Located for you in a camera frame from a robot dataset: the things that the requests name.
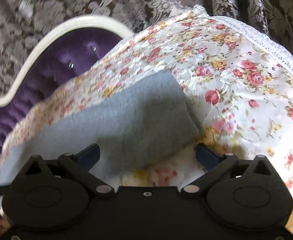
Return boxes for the grey fabric pants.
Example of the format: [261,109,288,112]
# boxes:
[0,72,199,187]

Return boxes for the floral patterned bedsheet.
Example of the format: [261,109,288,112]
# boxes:
[0,6,293,197]

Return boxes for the purple tufted white-framed headboard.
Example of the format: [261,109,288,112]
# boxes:
[0,15,134,154]

